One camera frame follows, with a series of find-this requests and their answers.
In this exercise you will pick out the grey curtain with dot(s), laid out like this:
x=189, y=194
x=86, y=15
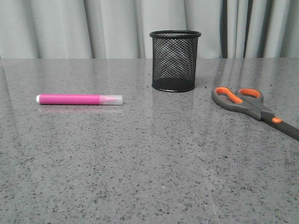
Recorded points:
x=117, y=29

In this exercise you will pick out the grey orange scissors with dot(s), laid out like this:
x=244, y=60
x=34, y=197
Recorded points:
x=250, y=102

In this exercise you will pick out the black mesh pen holder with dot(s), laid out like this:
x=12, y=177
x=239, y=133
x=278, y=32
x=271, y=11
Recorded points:
x=174, y=59

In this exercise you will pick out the pink marker pen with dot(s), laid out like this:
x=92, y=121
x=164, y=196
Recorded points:
x=79, y=99

